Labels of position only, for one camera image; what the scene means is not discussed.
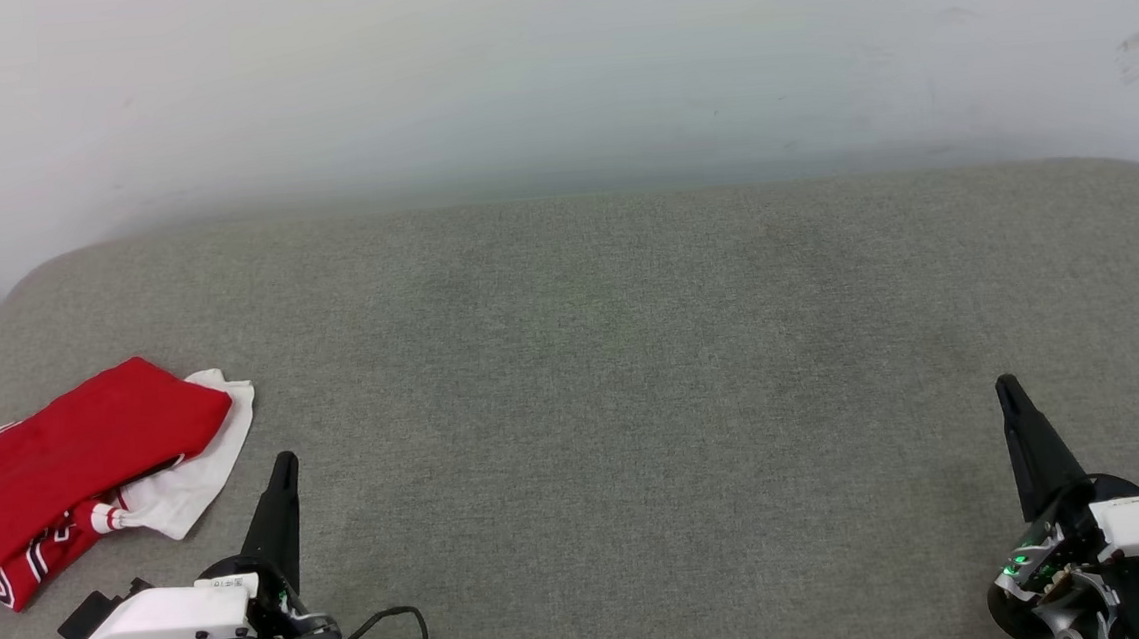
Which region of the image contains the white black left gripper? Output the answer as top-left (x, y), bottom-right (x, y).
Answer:
top-left (66, 451), bottom-right (312, 639)

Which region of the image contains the red Bulls basketball jersey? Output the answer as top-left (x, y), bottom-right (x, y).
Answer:
top-left (0, 349), bottom-right (270, 617)

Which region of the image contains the grey fabric sofa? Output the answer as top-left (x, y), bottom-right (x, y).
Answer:
top-left (0, 152), bottom-right (1139, 639)

